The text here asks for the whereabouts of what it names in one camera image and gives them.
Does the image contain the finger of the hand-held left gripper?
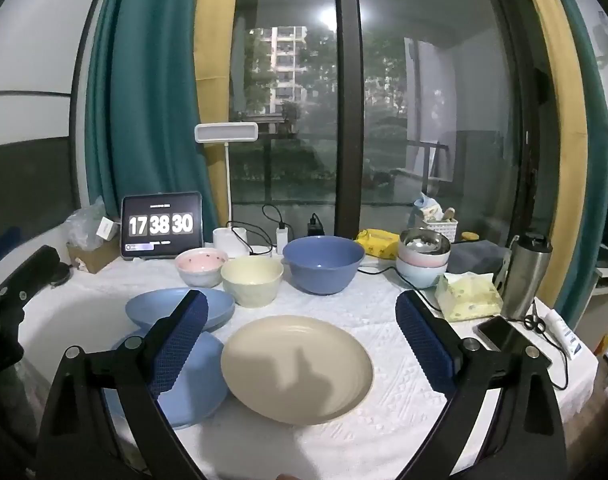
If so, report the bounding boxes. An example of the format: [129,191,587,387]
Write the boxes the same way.
[0,245,61,311]

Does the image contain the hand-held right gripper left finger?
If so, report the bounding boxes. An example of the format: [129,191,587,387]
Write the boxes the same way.
[35,289,210,480]

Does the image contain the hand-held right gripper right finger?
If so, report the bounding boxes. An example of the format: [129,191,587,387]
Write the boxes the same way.
[395,289,567,480]

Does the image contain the light blue plate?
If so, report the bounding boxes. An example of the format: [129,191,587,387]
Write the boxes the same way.
[104,330,230,430]

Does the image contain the blue deep plate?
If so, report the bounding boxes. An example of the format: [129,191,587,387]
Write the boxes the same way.
[125,287,236,333]

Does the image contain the pink spotted bowl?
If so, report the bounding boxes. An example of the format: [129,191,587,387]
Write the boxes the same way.
[175,247,229,289]

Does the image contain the cream bowl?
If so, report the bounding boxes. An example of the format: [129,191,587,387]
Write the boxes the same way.
[220,256,285,308]

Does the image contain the beige plate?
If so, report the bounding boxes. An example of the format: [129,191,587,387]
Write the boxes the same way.
[220,315,375,427]

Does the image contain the large blue bowl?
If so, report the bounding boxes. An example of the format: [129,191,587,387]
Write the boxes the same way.
[282,236,366,296]

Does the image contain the black round gadget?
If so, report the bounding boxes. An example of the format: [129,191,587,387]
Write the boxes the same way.
[49,260,74,287]

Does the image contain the yellow tissue pack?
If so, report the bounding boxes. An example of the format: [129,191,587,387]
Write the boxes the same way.
[435,271,504,322]

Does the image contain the cardboard box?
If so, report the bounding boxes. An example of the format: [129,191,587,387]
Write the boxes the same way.
[66,240,122,275]

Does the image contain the clear plastic bag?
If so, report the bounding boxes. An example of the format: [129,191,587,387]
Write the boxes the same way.
[64,195,120,252]

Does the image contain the black phone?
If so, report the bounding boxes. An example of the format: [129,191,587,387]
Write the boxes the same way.
[473,315,554,368]

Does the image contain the grey cloth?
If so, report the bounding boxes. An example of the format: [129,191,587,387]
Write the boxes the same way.
[446,240,510,276]

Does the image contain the steel bowl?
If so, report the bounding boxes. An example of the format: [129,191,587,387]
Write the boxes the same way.
[398,228,451,257]

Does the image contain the black scissors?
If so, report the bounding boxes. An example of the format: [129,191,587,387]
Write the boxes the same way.
[523,310,547,335]

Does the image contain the yellow wipes packet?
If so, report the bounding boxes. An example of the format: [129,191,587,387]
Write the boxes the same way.
[354,228,402,259]

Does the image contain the white basket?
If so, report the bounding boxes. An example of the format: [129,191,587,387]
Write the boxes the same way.
[423,219,458,243]

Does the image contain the tablet with clock display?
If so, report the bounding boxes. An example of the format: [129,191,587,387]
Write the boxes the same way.
[120,191,206,262]

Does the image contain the steel thermos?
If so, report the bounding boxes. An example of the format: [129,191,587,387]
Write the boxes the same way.
[499,232,554,321]

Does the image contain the white tube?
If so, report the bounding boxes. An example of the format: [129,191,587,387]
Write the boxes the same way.
[544,308,585,359]

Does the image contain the teal curtain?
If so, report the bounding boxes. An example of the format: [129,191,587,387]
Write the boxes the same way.
[86,0,220,231]
[544,0,608,316]

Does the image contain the white desk lamp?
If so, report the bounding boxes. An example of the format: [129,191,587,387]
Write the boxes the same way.
[194,122,260,256]

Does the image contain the yellow curtain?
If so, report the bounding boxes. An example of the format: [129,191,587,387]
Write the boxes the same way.
[514,0,590,311]
[194,0,242,231]

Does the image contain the long black cable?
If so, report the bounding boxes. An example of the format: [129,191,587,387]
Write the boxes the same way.
[356,264,442,312]

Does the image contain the black window frame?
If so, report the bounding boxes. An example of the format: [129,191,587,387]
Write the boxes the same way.
[334,0,365,238]

